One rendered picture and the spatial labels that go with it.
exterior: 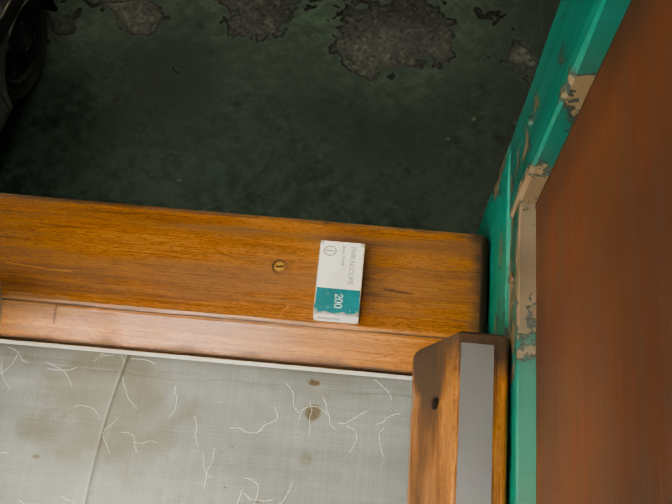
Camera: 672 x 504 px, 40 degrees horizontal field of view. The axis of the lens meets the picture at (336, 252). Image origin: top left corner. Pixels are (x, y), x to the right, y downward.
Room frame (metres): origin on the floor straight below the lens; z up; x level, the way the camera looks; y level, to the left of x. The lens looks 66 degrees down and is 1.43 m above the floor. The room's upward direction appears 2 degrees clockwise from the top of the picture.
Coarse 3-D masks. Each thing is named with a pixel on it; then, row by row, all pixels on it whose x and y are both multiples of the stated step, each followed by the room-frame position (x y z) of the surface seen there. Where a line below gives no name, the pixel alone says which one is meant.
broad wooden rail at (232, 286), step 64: (0, 256) 0.28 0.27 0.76; (64, 256) 0.29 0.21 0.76; (128, 256) 0.29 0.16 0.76; (192, 256) 0.29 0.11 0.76; (256, 256) 0.29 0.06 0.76; (384, 256) 0.30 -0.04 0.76; (448, 256) 0.30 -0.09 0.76; (64, 320) 0.24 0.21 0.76; (128, 320) 0.24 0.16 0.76; (192, 320) 0.24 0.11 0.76; (256, 320) 0.24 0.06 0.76; (384, 320) 0.24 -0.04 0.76; (448, 320) 0.24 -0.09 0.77
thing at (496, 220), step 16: (496, 192) 0.35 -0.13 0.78; (496, 208) 0.34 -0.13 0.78; (480, 224) 0.36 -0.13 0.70; (496, 224) 0.32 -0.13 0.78; (496, 240) 0.31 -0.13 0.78; (496, 256) 0.29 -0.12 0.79; (496, 272) 0.27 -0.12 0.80; (496, 288) 0.26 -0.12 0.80; (496, 304) 0.25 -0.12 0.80; (496, 320) 0.23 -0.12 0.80
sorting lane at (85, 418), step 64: (0, 384) 0.19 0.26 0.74; (64, 384) 0.19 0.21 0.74; (128, 384) 0.19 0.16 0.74; (192, 384) 0.19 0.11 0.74; (256, 384) 0.19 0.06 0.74; (320, 384) 0.20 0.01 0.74; (384, 384) 0.20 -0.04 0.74; (0, 448) 0.14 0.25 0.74; (64, 448) 0.14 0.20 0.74; (128, 448) 0.14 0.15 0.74; (192, 448) 0.14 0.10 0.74; (256, 448) 0.15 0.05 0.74; (320, 448) 0.15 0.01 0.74; (384, 448) 0.15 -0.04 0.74
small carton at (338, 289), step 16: (320, 256) 0.29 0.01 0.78; (336, 256) 0.29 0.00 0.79; (352, 256) 0.29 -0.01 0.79; (320, 272) 0.27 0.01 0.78; (336, 272) 0.27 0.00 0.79; (352, 272) 0.27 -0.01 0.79; (320, 288) 0.26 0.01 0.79; (336, 288) 0.26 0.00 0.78; (352, 288) 0.26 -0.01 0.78; (320, 304) 0.25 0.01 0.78; (336, 304) 0.25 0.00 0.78; (352, 304) 0.25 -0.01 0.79; (320, 320) 0.24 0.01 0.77; (336, 320) 0.24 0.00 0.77; (352, 320) 0.24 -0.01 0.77
